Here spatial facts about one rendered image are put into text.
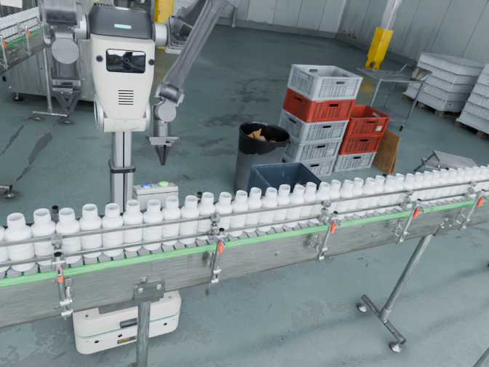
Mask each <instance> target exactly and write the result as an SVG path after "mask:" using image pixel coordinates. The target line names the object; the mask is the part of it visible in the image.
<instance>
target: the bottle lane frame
mask: <svg viewBox="0 0 489 367"><path fill-rule="evenodd" d="M474 201H475V200H470V201H468V200H467V201H466V202H457V203H453V204H447V205H440V206H435V207H433V206H432V207H430V208H428V207H427V208H422V209H424V210H425V211H426V212H425V213H422V212H421V211H420V212H419V213H418V215H417V217H416V218H414V217H413V218H412V220H411V222H410V224H409V226H408V228H407V234H406V235H405V237H404V240H410V239H414V238H417V237H423V236H427V235H431V234H436V232H437V230H438V228H439V227H440V225H441V224H442V223H443V222H447V221H453V225H452V226H451V228H450V230H454V229H458V225H460V224H459V223H458V222H457V221H456V218H457V216H458V215H460V217H459V219H458V221H459V222H460V223H462V222H463V218H464V217H463V216H462V215H461V213H460V211H461V209H462V208H464V210H463V212H462V214H463V215H464V216H466V215H467V213H468V212H469V210H470V208H471V206H472V205H473V203H474ZM411 211H412V210H409V211H405V212H398V213H392V214H386V215H383V216H382V215H380V216H373V217H370V218H368V217H367V218H360V219H357V220H355V219H354V220H353V221H347V220H346V221H344V222H340V221H339V224H340V225H341V226H342V227H341V228H338V227H337V226H336V228H335V231H334V232H333V233H330V236H329V238H328V240H327V244H326V246H327V251H326V252H325V254H324V258H327V257H331V256H337V255H341V254H345V253H351V252H354V251H358V250H364V249H368V248H374V247H377V246H381V245H387V244H391V243H394V242H396V239H397V238H398V237H397V236H396V235H395V233H394V230H395V228H396V226H398V224H397V223H398V221H399V220H400V219H401V218H402V222H401V224H400V226H401V227H402V228H403V227H404V225H405V223H406V221H407V219H408V217H409V215H410V213H411ZM469 218H470V221H469V222H467V224H466V227H468V226H474V225H477V224H483V223H487V222H489V202H487V201H485V200H483V201H482V203H481V205H480V206H476V208H475V209H474V211H473V212H472V214H471V215H470V217H469ZM324 224H325V223H324ZM328 225H329V224H325V225H322V226H318V225H317V226H314V227H310V226H309V225H308V226H309V227H308V228H305V229H302V228H301V229H296V230H294V229H293V228H292V229H293V230H292V231H287V232H286V231H285V230H284V231H283V232H279V233H276V232H275V233H274V234H267V233H266V235H262V236H258V235H257V237H248V236H247V238H244V239H239V238H238V237H237V238H238V240H232V241H230V240H229V239H228V238H227V239H228V241H227V242H225V243H226V244H227V248H223V251H222V253H220V256H219V261H218V267H219V269H220V274H219V275H218V278H219V281H221V280H227V279H231V278H235V277H241V276H245V275H251V274H254V273H258V272H264V271H268V270H271V269H277V268H281V267H287V266H291V265H294V264H300V263H304V262H307V261H314V260H316V255H318V252H316V248H315V245H316V242H319V240H318V236H319V233H323V235H322V239H321V243H322V241H323V239H324V237H325V233H326V231H327V228H328ZM450 230H449V231H450ZM216 244H217V243H214V244H209V243H208V242H207V244H206V245H201V246H198V245H197V244H196V247H192V248H187V247H186V246H185V248H184V249H179V250H176V249H175V248H174V247H173V250H171V251H166V252H164V251H163V249H162V252H161V253H152V252H151V251H149V254H148V255H144V256H140V255H139V254H138V253H137V256H136V257H132V258H127V257H126V256H125V255H124V258H123V259H119V260H113V258H112V257H111V260H110V261H106V262H101V263H100V262H99V259H98V260H97V263H96V264H88V265H86V264H85V262H84V261H83V265H82V266H79V267H71V265H70V264H68V268H66V269H63V276H64V284H65V279H68V278H71V279H72V286H70V289H73V297H71V298H72V302H71V309H73V313H75V312H81V311H85V310H89V309H94V308H98V307H104V306H108V305H112V304H118V303H122V302H125V301H131V300H134V287H135V286H136V285H137V284H138V283H144V282H148V281H152V280H158V279H161V280H163V281H165V285H164V293H168V292H171V291H177V290H181V289H184V288H191V287H194V286H198V285H204V284H208V283H210V277H211V274H212V273H211V268H210V267H211V262H213V259H212V254H213V253H214V252H215V249H216ZM58 316H61V309H60V298H59V292H58V286H57V275H56V271H48V272H40V269H38V272H37V273H36V274H31V275H24V272H22V274H21V276H19V277H11V278H8V277H7V274H5V277H4V279H1V280H0V329H2V328H8V327H12V326H15V325H22V324H25V323H31V322H35V321H38V320H45V319H48V318H52V317H58Z"/></svg>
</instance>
